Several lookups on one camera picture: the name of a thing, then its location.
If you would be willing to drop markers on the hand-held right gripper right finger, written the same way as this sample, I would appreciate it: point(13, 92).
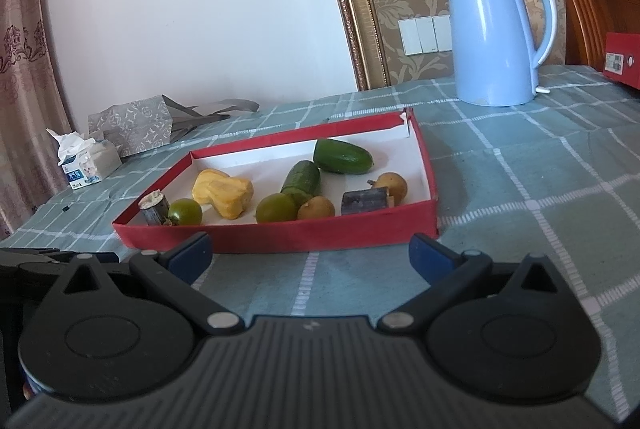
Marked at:
point(425, 254)

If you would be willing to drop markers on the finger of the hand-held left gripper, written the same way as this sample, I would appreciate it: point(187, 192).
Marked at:
point(45, 255)

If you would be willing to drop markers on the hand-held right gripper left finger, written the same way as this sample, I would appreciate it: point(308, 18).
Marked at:
point(192, 256)

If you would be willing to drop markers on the green tomato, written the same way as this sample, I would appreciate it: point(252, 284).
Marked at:
point(186, 211)

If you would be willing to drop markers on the light-topped sugarcane piece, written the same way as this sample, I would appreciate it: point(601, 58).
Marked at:
point(152, 208)

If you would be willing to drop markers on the large yellow mango piece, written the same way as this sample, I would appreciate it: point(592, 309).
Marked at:
point(232, 199)

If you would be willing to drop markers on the small tan potato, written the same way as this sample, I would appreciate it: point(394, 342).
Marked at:
point(392, 185)
point(316, 209)

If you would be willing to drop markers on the dark eggplant piece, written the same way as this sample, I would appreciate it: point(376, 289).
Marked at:
point(362, 201)

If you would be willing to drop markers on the green orange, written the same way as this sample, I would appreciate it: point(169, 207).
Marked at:
point(275, 208)

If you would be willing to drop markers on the red cardboard tray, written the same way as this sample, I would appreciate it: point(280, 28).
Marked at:
point(260, 159)

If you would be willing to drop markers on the long cucumber piece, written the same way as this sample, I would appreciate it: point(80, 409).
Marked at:
point(342, 156)

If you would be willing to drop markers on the short cucumber piece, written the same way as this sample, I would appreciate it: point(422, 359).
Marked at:
point(302, 179)

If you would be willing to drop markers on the green checked tablecloth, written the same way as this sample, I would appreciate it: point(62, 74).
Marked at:
point(500, 189)

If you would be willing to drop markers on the white tissue box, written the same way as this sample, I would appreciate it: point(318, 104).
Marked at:
point(95, 164)

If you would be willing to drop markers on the grey patterned gift bag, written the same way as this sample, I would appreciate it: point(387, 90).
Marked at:
point(140, 124)

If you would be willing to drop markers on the pink patterned curtain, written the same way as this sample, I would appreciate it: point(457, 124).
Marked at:
point(20, 84)

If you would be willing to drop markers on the light blue electric kettle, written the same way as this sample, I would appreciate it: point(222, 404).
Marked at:
point(495, 39)

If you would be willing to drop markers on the red cardboard box lid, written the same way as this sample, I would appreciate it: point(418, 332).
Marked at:
point(627, 69)

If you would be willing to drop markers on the white wall switch panel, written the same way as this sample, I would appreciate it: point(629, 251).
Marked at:
point(425, 34)

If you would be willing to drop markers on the gold wall panel frame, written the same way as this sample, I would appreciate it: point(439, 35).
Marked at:
point(357, 9)

